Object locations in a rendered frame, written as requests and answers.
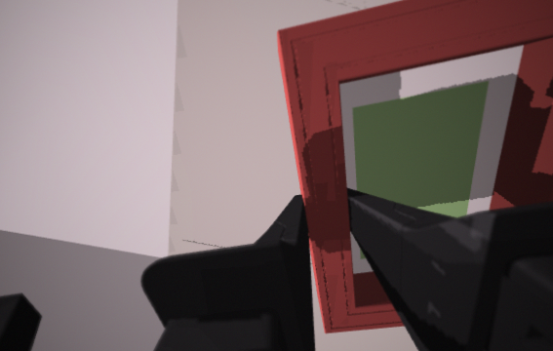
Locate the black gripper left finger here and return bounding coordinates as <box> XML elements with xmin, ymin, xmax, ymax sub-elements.
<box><xmin>140</xmin><ymin>195</ymin><xmax>315</xmax><ymax>351</ymax></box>

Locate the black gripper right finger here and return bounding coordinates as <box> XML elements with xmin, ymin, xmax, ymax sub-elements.
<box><xmin>347</xmin><ymin>188</ymin><xmax>553</xmax><ymax>351</ymax></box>

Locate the grey flat board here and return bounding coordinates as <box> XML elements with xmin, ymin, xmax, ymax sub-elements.
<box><xmin>168</xmin><ymin>0</ymin><xmax>418</xmax><ymax>351</ymax></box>

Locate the red rectangular picture frame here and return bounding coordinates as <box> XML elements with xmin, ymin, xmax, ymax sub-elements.
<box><xmin>277</xmin><ymin>0</ymin><xmax>553</xmax><ymax>333</ymax></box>

